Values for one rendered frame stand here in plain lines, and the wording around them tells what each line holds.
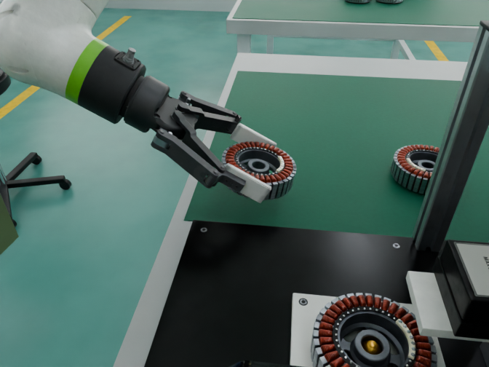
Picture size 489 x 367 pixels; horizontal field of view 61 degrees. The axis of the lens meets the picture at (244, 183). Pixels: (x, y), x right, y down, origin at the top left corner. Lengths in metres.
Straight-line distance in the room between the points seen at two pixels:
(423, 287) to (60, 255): 1.52
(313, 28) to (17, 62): 1.20
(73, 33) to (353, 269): 0.46
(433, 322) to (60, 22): 0.53
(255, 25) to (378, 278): 1.24
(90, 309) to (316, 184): 1.03
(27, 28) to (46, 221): 1.42
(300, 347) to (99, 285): 1.22
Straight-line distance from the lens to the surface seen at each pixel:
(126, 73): 0.58
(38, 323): 1.58
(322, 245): 0.57
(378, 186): 0.73
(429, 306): 0.39
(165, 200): 1.91
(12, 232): 0.67
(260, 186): 0.57
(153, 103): 0.58
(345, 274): 0.54
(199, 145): 0.57
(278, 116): 0.91
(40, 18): 0.60
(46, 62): 0.59
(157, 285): 0.55
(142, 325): 0.52
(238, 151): 0.63
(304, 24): 1.63
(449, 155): 0.52
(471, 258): 0.38
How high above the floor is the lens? 1.16
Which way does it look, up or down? 36 degrees down
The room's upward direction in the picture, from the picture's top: straight up
